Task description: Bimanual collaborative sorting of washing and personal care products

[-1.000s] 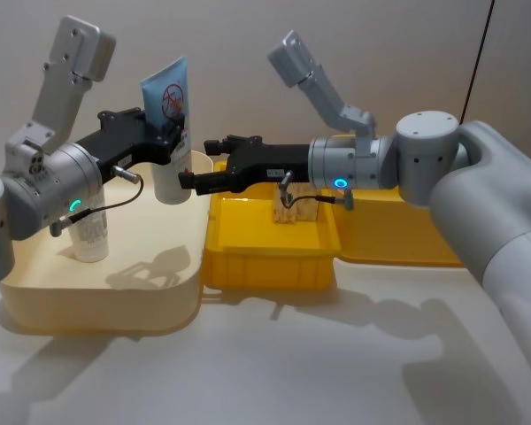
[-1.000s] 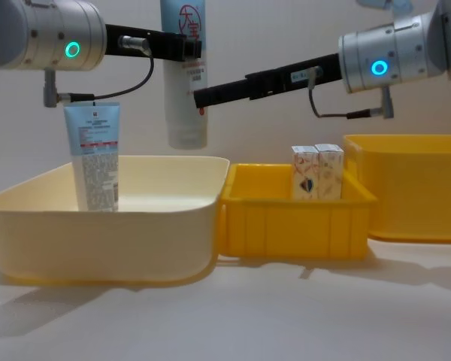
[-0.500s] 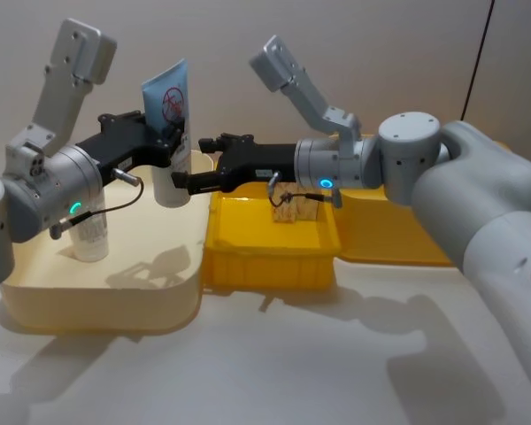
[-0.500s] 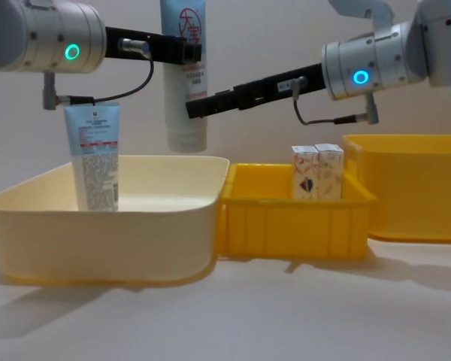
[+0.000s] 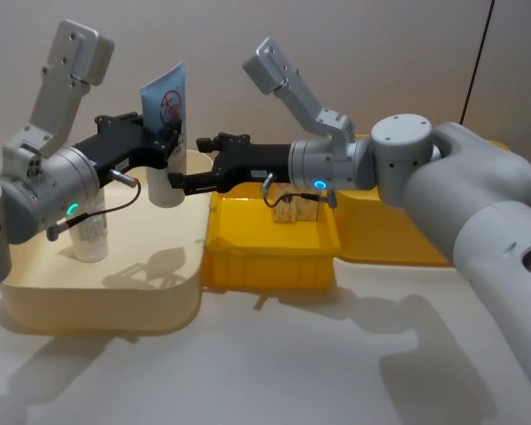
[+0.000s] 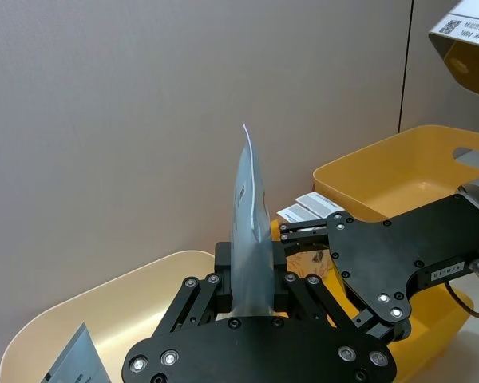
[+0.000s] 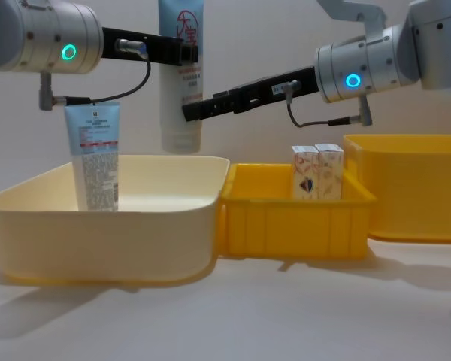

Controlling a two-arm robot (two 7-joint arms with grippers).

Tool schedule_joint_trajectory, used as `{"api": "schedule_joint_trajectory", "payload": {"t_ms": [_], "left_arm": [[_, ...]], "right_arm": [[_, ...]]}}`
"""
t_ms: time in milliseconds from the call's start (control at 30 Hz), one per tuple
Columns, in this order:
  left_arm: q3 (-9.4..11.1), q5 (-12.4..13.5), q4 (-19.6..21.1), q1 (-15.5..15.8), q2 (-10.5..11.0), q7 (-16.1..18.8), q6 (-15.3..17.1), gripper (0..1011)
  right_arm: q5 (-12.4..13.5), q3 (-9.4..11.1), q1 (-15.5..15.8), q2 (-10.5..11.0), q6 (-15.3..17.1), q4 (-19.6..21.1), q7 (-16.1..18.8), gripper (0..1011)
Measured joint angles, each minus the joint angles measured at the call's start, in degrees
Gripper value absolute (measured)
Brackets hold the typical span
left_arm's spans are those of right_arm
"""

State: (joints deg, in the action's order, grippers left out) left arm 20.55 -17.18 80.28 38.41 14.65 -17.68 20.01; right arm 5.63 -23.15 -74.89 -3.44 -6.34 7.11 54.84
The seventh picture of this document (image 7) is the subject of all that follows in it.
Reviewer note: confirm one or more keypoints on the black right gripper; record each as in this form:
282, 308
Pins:
270, 90

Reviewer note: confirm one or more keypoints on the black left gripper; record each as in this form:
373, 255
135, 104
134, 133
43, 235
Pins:
135, 47

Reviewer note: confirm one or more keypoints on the tall white blue cosmetic tube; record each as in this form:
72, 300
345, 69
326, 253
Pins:
180, 90

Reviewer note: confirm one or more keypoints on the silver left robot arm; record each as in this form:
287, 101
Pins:
41, 34

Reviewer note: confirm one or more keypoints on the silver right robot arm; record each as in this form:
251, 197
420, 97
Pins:
391, 60

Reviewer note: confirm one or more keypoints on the white carton with blue print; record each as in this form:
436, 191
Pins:
304, 173

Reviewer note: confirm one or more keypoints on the short blue white cosmetic tube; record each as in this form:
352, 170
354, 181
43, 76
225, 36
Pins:
95, 150

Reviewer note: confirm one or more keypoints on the white carton with orange print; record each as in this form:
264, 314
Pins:
330, 173

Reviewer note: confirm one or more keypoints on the small yellow plastic bin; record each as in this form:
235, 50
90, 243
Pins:
293, 229

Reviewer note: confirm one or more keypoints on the cream plastic bin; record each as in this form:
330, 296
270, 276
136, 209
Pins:
97, 240

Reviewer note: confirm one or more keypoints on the large yellow plastic bin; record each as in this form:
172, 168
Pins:
417, 188

